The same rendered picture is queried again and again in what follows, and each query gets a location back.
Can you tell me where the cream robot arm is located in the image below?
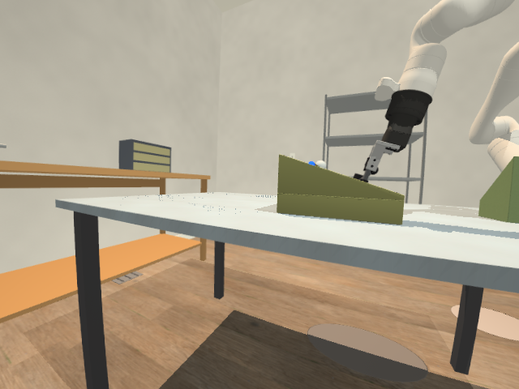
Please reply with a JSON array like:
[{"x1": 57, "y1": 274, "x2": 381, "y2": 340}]
[{"x1": 403, "y1": 0, "x2": 519, "y2": 173}]

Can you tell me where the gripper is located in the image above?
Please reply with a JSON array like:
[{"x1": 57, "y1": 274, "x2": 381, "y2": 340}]
[{"x1": 363, "y1": 67, "x2": 439, "y2": 173}]

